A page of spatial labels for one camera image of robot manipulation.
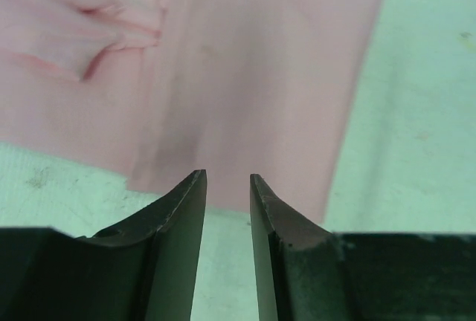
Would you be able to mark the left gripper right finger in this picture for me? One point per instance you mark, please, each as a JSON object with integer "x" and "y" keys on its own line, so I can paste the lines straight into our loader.
{"x": 304, "y": 272}

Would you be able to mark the pink t shirt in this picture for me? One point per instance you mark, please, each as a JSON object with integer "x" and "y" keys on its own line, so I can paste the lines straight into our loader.
{"x": 153, "y": 89}

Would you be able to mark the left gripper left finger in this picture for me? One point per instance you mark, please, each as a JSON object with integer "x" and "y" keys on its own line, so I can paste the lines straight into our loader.
{"x": 141, "y": 268}

